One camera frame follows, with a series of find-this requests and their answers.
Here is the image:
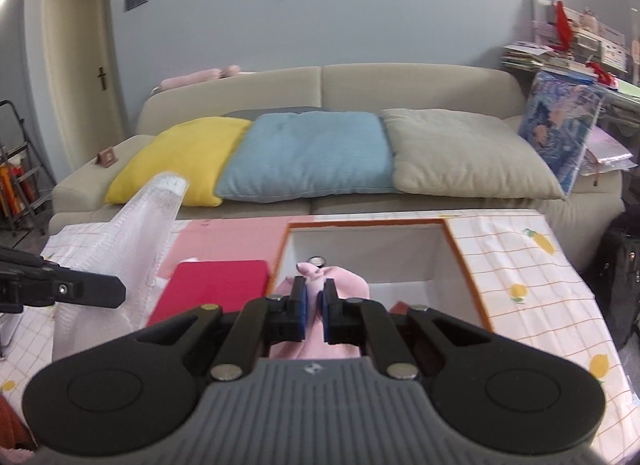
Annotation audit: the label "cream door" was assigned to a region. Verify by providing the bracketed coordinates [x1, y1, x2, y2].
[40, 0, 126, 176]

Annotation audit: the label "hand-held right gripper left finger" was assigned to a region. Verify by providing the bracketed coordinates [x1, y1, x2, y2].
[135, 276, 308, 381]

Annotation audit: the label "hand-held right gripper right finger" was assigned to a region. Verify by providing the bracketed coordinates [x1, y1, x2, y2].
[322, 279, 493, 380]

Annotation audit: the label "pink plastic folder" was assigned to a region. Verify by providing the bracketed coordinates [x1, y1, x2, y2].
[582, 127, 638, 176]

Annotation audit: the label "pink fluffy cloth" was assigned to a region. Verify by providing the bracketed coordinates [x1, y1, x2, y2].
[0, 447, 36, 465]

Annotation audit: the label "beige sofa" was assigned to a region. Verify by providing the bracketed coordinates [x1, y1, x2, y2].
[50, 64, 626, 246]

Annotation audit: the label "red cushion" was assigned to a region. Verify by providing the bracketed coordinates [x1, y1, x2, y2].
[0, 395, 36, 451]

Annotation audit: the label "yellow pillow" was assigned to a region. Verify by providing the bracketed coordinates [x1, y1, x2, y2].
[104, 116, 253, 207]

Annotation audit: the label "pink plush toy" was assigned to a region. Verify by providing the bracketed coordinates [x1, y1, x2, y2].
[160, 65, 256, 92]

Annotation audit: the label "blue printed pillow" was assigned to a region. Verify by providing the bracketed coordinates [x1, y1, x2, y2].
[517, 70, 606, 194]

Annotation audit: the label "checked lemon tablecloth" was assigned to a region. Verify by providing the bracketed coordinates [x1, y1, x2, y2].
[0, 210, 633, 463]

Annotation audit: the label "cluttered white desk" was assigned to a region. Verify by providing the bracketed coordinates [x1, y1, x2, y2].
[502, 0, 640, 110]

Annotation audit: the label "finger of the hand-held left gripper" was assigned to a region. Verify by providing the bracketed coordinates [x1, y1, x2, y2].
[0, 246, 56, 271]
[22, 267, 127, 308]

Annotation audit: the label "beige pillow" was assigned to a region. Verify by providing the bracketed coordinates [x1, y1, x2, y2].
[381, 109, 568, 202]

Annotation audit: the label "light blue pillow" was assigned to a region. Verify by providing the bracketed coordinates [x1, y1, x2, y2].
[215, 112, 401, 203]

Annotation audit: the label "red hanging ornament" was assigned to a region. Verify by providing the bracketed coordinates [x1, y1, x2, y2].
[552, 1, 573, 50]

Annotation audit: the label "white mesh cloth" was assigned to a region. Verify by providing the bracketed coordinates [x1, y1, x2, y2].
[52, 172, 191, 361]

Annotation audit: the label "black backpack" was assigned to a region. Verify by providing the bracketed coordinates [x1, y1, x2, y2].
[592, 215, 640, 351]

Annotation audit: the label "orange cardboard box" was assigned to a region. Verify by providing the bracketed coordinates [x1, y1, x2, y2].
[272, 217, 496, 336]

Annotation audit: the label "pink table mat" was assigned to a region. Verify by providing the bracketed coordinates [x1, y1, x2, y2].
[160, 217, 301, 296]

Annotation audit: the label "red lidded plastic container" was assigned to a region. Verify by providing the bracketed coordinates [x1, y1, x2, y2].
[148, 260, 271, 327]

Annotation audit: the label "pink soft cloth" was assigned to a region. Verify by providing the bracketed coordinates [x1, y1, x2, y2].
[270, 262, 371, 361]

